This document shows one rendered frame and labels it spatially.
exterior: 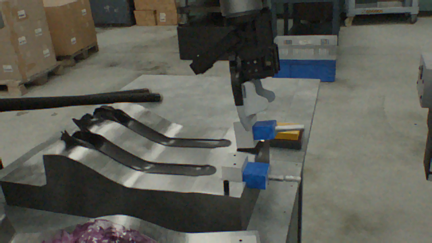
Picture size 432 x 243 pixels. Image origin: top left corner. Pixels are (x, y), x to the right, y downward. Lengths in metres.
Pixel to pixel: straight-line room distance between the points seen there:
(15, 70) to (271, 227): 4.03
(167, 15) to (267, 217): 6.80
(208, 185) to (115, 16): 7.16
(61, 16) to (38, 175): 4.42
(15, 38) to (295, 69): 2.77
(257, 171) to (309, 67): 3.28
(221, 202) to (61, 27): 4.71
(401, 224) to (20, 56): 3.72
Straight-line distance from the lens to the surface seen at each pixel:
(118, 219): 0.63
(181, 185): 0.70
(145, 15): 7.61
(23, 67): 4.55
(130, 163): 0.79
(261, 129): 0.77
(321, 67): 3.93
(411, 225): 2.15
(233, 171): 0.68
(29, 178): 0.89
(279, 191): 0.83
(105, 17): 7.88
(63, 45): 5.31
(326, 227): 2.05
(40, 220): 0.86
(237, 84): 0.73
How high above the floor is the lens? 1.26
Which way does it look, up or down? 23 degrees down
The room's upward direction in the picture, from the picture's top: 5 degrees counter-clockwise
